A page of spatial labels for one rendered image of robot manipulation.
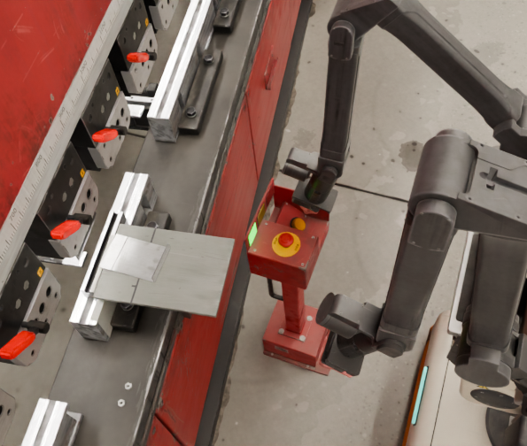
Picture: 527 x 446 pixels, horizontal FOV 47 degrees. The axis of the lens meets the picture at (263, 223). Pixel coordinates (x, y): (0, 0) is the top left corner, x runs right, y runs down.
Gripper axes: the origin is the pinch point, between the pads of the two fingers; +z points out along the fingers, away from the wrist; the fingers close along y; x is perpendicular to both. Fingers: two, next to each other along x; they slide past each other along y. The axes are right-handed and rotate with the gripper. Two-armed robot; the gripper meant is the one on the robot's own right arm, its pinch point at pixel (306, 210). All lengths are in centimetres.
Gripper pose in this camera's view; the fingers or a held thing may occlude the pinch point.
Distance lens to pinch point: 155.6
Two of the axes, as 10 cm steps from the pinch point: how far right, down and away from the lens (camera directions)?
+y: -9.2, -3.9, 0.1
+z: -1.7, 4.3, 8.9
